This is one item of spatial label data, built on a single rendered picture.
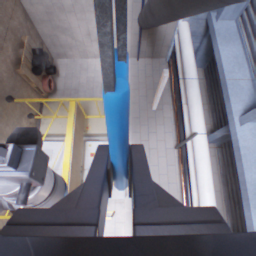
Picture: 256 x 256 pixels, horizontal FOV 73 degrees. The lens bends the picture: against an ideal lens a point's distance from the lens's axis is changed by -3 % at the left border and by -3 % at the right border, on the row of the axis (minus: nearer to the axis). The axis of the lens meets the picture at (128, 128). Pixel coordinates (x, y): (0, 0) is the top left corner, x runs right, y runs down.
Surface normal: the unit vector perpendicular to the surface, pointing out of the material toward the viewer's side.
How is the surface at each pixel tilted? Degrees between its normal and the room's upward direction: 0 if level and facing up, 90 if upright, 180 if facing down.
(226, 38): 90
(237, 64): 90
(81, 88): 90
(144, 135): 90
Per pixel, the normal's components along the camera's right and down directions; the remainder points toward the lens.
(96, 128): 0.01, -0.30
